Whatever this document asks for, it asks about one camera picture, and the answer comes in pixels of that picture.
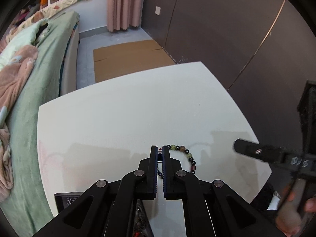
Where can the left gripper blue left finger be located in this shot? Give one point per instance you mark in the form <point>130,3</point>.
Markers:
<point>127,216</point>

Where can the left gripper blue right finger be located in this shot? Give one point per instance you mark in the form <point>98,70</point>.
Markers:
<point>179,184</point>

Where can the person's right hand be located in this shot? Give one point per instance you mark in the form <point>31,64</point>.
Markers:
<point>288,219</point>

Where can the white table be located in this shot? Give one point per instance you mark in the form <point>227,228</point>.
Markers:
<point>103,131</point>

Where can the brown cardboard floor sheet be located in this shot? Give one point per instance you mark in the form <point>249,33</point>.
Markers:
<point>126,58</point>

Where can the bed with green sheet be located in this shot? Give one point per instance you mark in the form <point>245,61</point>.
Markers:
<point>26,208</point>

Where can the dark wooden wardrobe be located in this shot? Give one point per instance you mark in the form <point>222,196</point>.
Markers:
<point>261,51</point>

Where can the pink floral blanket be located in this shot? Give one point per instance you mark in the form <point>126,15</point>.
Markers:
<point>13,78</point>

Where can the light green pillow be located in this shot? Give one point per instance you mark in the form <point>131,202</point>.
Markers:
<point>25,37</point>

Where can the pink curtain by wardrobe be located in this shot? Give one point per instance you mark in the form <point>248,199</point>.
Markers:
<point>123,14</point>

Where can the patterned cream bench cushion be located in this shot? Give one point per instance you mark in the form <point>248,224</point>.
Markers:
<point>46,12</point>

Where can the white wall switch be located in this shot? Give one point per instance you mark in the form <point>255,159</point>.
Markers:
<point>157,11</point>

